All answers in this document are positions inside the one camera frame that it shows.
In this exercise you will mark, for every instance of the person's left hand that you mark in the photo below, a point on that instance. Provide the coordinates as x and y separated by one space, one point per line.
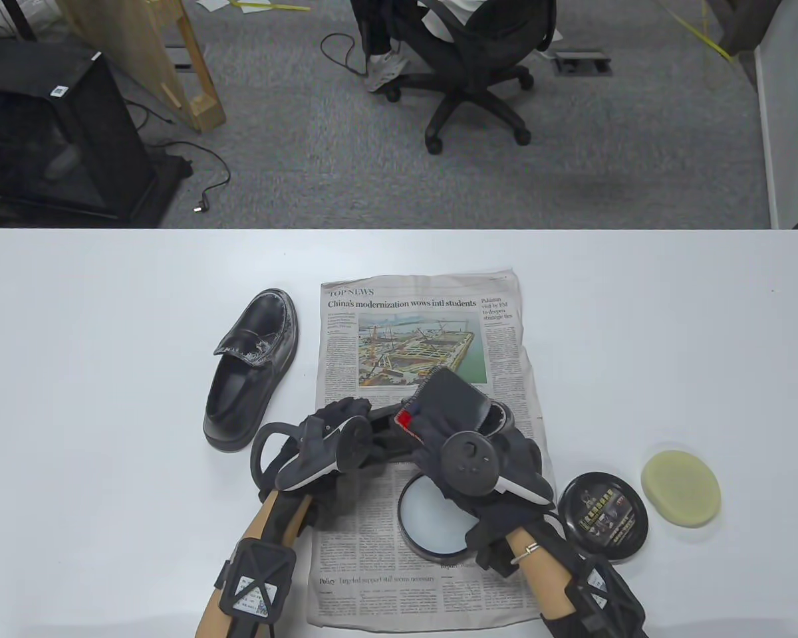
319 425

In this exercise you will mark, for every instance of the person's right hand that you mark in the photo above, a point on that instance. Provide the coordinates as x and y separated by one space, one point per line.
515 458

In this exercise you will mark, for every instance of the person's right fingers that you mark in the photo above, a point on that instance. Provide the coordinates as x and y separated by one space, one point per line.
415 432

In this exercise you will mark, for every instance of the person's left fingers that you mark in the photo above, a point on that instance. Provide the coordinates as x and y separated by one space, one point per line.
346 409

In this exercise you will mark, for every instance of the person's left forearm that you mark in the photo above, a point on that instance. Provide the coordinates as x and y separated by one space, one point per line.
266 525

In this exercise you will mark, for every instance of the black right glove-mounted controller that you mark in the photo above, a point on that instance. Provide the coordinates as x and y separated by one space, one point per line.
469 464

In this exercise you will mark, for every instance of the black glove-mounted controller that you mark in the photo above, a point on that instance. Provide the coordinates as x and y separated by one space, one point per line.
469 464
309 462

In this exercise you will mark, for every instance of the black left glove-mounted controller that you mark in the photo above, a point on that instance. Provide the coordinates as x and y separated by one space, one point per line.
309 462

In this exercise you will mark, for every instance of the open round shoe polish tin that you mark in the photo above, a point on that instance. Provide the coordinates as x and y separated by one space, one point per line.
429 522

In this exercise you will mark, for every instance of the printed newspaper sheet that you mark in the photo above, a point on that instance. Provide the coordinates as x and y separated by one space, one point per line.
492 332

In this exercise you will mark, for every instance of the black round tin lid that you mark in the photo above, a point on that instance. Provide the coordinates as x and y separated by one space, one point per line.
604 518

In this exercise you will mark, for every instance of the round pale yellow sponge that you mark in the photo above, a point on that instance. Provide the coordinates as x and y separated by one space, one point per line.
680 488

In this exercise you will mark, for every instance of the black office swivel chair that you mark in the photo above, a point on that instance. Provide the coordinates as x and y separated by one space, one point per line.
479 73

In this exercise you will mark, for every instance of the black mesh cabinet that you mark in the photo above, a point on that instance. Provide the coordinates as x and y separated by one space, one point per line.
53 133

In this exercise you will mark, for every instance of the metal floor outlet box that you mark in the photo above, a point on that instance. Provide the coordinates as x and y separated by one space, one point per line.
582 62

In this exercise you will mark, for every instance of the short yellow tape strip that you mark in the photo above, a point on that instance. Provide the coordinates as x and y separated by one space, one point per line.
272 6

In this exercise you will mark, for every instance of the white paper sheet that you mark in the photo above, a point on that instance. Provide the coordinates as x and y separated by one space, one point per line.
211 4

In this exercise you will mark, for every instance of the yellow floor tape strip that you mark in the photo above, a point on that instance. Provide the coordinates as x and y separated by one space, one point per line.
701 30

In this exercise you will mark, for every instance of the white partition panel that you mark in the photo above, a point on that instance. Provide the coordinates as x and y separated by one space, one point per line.
795 113

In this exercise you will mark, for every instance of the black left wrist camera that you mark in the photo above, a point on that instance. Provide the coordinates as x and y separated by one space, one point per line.
258 578

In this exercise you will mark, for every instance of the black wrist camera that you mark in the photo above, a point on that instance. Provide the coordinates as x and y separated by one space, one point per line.
258 578
605 598

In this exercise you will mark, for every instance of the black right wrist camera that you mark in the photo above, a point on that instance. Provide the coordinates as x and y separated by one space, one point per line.
605 598

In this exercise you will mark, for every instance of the wooden frame stand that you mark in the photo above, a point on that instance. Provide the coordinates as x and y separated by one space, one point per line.
193 73

